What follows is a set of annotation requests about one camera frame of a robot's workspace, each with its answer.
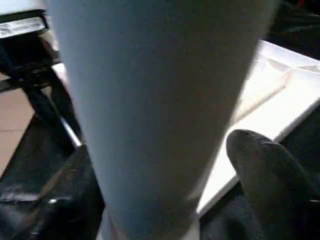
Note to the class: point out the white plastic table leg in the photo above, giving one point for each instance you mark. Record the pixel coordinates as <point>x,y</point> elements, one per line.
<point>160,100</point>

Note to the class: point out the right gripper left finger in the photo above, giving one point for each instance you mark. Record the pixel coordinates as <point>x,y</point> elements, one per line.
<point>65,200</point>

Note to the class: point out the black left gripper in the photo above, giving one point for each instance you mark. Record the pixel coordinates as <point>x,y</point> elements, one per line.
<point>25,60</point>

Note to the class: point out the white plastic table top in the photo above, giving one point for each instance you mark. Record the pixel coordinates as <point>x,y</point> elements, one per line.
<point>270,95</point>

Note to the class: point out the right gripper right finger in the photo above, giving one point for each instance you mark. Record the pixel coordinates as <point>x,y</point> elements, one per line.
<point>275,185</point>

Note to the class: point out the black mat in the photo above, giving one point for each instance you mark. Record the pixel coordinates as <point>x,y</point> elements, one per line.
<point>35,165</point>

